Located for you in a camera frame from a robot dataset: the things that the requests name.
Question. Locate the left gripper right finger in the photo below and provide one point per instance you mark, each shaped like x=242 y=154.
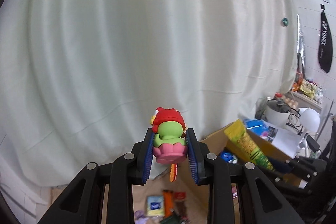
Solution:
x=259 y=200

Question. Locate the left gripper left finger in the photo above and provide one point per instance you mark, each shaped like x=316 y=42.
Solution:
x=82 y=200

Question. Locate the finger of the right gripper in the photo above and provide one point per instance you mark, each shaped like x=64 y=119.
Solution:
x=281 y=164

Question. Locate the purple keychain toy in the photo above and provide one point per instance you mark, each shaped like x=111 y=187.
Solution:
x=140 y=217

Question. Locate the yellow green snack packet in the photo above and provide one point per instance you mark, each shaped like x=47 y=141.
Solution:
x=237 y=134

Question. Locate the tissue pack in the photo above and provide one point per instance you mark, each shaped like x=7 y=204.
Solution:
x=155 y=206

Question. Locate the red sausage snack pack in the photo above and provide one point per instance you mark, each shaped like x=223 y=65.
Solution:
x=180 y=205

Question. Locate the orange snack bar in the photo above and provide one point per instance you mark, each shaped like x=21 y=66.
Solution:
x=168 y=197

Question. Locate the green cracker packet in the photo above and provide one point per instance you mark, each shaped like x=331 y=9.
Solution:
x=173 y=219

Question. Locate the red green figurine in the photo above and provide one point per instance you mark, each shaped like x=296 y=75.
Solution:
x=169 y=128

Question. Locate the orange bead keychain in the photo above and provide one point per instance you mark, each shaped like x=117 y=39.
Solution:
x=173 y=172

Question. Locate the white desk lamp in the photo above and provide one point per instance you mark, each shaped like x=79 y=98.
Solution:
x=310 y=120

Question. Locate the white rice cooker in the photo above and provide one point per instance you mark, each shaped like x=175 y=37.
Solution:
x=277 y=112

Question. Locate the blue tape dispenser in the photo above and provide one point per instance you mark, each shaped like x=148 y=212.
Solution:
x=228 y=157

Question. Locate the cardboard box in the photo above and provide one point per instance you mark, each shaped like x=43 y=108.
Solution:
x=217 y=142

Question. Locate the black racket bag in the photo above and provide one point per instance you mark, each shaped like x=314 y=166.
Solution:
x=325 y=50

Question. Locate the teal curtain pin badge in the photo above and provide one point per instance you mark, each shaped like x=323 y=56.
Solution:
x=285 y=21

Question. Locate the white curtain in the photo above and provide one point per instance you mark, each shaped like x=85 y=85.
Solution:
x=80 y=79

